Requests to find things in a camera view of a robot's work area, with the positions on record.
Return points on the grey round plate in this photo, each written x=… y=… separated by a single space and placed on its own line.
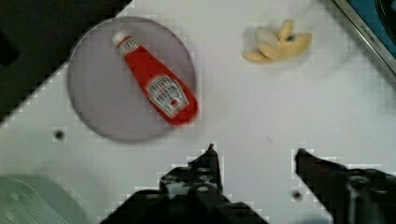
x=102 y=89

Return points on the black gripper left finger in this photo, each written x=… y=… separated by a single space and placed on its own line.
x=192 y=194

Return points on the silver toaster oven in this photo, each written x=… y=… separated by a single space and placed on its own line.
x=374 y=22

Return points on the red ketchup bottle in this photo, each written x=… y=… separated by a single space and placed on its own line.
x=172 y=99

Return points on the green perforated colander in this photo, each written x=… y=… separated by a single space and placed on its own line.
x=34 y=199

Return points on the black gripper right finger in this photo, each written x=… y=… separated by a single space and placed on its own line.
x=350 y=196

